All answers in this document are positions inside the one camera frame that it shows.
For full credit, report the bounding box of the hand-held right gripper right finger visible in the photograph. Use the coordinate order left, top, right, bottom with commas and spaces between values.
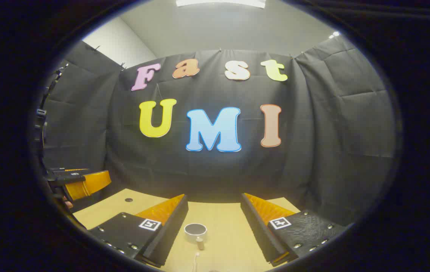
241, 193, 348, 267

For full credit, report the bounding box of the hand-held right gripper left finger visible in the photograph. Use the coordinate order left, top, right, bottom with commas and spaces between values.
86, 194, 189, 269

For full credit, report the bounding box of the white cup with wooden handle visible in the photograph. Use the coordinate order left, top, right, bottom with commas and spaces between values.
184, 223, 208, 250

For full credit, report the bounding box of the light wooden desktop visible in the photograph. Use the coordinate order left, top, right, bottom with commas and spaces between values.
72, 188, 302, 272

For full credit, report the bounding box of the black backdrop cloth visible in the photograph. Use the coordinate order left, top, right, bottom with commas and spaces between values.
41, 36, 397, 227

